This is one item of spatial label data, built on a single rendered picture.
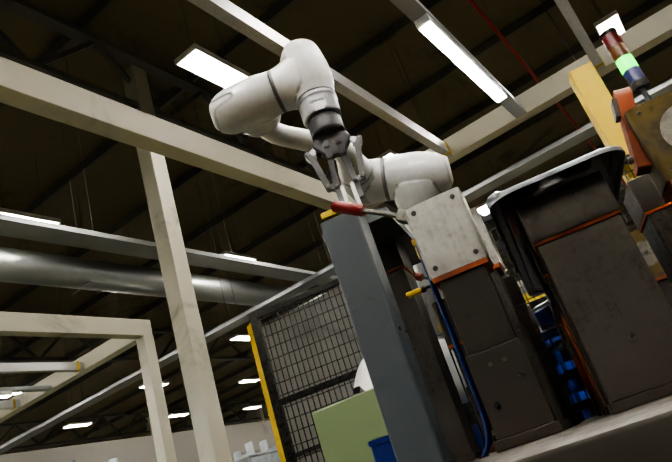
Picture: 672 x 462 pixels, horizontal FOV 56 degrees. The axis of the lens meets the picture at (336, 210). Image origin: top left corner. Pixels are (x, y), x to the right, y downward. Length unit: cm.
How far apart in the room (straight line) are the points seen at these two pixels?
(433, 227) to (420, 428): 30
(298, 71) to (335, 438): 101
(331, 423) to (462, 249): 104
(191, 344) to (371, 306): 842
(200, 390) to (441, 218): 843
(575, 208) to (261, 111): 77
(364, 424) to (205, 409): 745
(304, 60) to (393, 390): 75
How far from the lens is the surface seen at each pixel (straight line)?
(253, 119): 144
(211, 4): 372
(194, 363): 936
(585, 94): 286
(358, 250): 108
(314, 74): 141
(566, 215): 89
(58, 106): 423
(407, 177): 184
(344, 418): 185
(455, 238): 93
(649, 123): 97
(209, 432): 916
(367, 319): 105
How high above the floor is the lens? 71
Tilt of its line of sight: 24 degrees up
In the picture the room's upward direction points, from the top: 19 degrees counter-clockwise
